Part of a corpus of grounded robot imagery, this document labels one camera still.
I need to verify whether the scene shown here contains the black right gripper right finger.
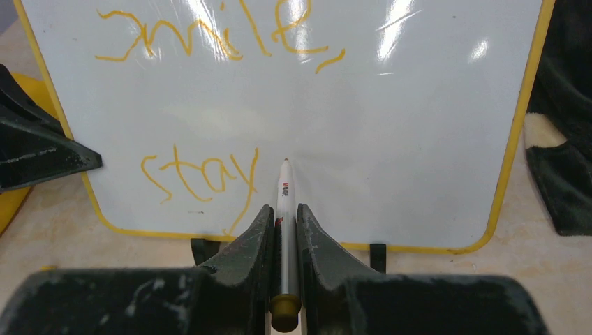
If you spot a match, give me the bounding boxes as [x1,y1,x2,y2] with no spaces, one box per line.
[297,204,548,334]

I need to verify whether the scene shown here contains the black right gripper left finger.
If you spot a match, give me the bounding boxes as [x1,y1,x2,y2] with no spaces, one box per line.
[1,206,274,334]

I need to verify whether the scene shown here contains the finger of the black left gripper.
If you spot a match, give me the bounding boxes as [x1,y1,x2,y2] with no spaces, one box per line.
[1,65,103,192]

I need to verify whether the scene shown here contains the white marker pen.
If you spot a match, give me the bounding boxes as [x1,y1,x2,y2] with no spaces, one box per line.
[269,158,301,333]

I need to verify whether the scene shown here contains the white whiteboard yellow rim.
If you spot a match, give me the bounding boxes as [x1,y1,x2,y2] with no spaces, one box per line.
[15,1,554,254]

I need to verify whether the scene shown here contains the yellow marker cap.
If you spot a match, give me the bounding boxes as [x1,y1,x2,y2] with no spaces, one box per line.
[40,265,57,271]

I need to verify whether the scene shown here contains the black whiteboard left foot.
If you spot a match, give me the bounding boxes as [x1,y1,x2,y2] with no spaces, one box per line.
[190,238,221,266]

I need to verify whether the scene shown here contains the black whiteboard foot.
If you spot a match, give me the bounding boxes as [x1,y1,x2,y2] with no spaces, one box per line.
[190,238,221,266]
[369,244,387,274]

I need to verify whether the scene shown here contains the black whiteboard right foot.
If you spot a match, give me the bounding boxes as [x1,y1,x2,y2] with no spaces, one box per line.
[369,244,387,274]

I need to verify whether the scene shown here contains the yellow folded cloth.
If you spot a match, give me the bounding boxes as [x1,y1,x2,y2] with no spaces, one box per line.
[1,72,59,235]

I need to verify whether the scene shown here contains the black floral pillow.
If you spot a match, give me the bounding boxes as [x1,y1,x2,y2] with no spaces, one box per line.
[523,1,591,236]

